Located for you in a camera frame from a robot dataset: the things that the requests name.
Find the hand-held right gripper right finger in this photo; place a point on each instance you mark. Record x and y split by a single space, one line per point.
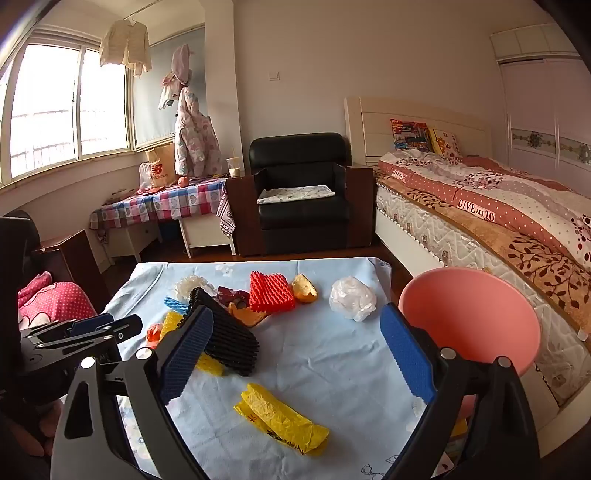
406 355

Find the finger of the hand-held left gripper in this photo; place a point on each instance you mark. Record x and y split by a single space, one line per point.
92 321
124 325

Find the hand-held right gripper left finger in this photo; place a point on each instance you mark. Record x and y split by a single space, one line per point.
187 353

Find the small orange wrapper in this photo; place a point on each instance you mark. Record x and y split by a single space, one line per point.
153 333

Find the yellow foam net sleeve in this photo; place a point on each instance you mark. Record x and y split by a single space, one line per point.
171 323

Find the black foam net sleeve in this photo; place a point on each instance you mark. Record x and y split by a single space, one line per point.
231 337

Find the blue foam net sleeve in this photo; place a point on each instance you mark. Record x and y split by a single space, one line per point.
175 304

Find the orange peel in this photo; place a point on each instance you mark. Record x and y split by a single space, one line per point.
304 288
244 316

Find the white foam net sleeve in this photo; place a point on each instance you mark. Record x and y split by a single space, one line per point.
191 284

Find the dark red wrapper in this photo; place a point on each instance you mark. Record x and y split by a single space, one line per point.
231 295

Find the pink plastic bucket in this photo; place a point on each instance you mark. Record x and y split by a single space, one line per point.
466 314

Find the white plastic bag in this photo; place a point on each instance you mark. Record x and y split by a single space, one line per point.
353 297

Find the red foam net sleeve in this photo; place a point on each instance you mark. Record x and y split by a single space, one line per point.
270 290

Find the yellow plastic bag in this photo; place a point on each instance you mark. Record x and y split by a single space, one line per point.
277 420

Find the person's left hand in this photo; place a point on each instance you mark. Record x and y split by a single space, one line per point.
32 438

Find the pink dotted cloth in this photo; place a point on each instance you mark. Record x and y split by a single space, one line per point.
51 300

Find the dark wooden box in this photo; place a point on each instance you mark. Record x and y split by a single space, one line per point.
69 258

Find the light blue floral tablecloth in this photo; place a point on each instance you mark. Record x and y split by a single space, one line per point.
323 360

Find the white low cabinet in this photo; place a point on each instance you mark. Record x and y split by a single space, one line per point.
134 240
207 235

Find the white quilted mattress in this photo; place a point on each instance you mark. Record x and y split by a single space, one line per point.
415 221

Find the checked tablecloth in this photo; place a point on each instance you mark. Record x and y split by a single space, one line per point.
184 198

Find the dark wooden side cabinet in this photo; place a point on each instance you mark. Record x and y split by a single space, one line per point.
360 203
240 217

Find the maroon patterned cloth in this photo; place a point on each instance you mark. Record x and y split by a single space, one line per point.
226 212

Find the pink plastic bag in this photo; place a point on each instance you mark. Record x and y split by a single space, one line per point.
145 180

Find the orange round fruit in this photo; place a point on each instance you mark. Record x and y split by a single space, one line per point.
183 181

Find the brown paper shopping bag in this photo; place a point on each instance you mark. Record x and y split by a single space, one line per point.
159 168

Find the brown leaf pattern blanket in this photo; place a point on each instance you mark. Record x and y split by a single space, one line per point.
531 254

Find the plastic drink cup with straw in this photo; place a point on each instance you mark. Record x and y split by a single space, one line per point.
233 167

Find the floral seat pad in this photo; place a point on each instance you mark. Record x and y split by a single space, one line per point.
295 193

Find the pink and white quilt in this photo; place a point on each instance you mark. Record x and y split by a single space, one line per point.
508 189

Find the floral padded jacket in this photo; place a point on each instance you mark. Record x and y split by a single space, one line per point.
191 134

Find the yellow floral pillow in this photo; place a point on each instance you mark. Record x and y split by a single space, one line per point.
445 143

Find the colourful printed cushion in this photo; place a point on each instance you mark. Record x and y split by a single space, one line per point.
411 134

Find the window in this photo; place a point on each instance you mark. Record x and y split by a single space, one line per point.
60 101

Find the black leather armchair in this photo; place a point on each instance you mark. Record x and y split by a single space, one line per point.
295 157

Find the roller blind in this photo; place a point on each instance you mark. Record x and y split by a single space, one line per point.
161 92

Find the bed with patterned quilt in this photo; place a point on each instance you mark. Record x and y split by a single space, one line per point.
383 120

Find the white cap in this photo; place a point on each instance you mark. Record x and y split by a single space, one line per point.
167 92

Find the pink hat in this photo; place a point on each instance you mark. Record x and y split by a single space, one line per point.
181 64

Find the white sliding door wardrobe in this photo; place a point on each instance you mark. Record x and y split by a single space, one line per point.
545 115

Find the cream knit sweater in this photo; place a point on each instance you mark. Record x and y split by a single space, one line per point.
124 44

